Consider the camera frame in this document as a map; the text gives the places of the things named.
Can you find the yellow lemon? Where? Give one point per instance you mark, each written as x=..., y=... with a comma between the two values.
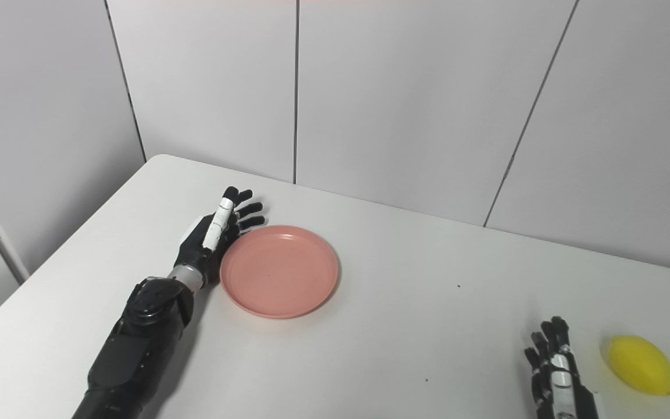
x=640, y=365

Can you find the pink round plate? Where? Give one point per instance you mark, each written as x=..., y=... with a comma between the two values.
x=280, y=272

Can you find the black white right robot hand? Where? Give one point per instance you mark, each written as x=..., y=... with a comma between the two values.
x=562, y=390

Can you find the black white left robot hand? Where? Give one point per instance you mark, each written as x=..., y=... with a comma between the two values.
x=201, y=244

